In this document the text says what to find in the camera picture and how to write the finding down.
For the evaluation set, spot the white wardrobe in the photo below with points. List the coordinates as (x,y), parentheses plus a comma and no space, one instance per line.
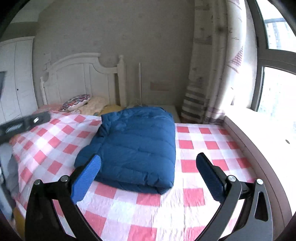
(18,97)

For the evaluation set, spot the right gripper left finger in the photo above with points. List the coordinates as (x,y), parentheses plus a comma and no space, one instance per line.
(42,221)

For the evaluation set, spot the cream fluffy pillow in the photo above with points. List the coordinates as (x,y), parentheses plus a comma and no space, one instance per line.
(94,105)

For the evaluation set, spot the dark framed window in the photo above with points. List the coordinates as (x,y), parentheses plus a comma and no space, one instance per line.
(275,37)

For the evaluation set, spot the wall socket panel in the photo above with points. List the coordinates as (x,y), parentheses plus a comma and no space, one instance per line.
(159,86)

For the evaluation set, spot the white wooden headboard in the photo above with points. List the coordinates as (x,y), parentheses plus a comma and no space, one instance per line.
(82,73)

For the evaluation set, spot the yellow pillow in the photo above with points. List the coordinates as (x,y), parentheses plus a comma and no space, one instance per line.
(110,109)

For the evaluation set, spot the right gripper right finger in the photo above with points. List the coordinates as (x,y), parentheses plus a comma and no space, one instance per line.
(255,220)

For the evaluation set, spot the pink white checkered bed sheet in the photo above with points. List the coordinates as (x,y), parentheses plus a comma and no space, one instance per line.
(48,152)

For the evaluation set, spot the printed striped curtain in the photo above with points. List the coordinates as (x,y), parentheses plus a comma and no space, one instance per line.
(223,64)

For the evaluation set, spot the paper notice on wall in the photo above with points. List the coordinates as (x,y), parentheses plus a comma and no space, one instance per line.
(46,61)

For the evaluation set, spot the patterned colourful pillow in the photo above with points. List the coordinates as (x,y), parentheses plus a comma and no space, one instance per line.
(75,102)

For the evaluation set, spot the blue quilted puffer jacket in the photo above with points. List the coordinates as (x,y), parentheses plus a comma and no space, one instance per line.
(137,148)

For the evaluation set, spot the white nightstand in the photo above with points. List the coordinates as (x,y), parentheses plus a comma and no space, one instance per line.
(169,108)

